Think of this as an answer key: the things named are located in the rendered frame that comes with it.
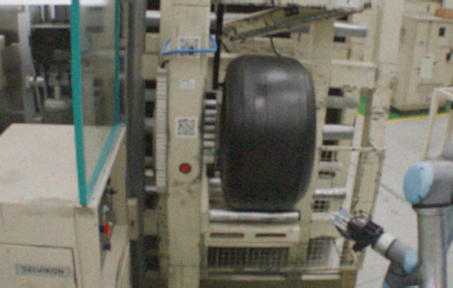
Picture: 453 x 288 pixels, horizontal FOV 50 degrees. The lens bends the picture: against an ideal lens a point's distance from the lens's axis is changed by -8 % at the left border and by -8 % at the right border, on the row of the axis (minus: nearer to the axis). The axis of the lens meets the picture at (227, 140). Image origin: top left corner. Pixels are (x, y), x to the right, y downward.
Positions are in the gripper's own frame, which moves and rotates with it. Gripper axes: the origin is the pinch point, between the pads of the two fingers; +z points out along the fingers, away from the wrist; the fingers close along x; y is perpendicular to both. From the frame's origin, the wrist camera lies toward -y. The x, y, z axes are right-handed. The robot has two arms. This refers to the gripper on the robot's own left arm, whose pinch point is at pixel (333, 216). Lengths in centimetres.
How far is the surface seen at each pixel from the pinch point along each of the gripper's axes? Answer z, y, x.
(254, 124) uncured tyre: 26.9, 32.3, 7.8
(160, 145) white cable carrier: 59, 17, 25
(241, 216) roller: 29.7, -7.5, 16.4
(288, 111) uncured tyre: 21.9, 33.3, -3.0
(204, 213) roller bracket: 36.3, -1.0, 27.7
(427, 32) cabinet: 175, -174, -421
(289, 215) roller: 18.4, -10.4, 3.0
